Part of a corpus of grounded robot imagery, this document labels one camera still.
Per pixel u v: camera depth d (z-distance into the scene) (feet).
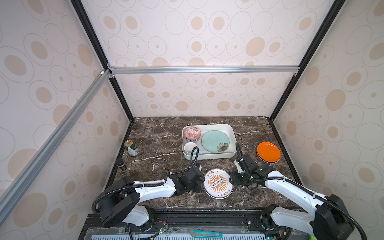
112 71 2.97
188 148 2.97
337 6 2.22
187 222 2.45
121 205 1.37
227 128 3.49
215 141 3.42
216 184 2.80
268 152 3.19
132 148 3.02
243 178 2.34
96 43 2.59
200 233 2.30
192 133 3.47
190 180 2.12
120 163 2.76
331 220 1.30
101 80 2.68
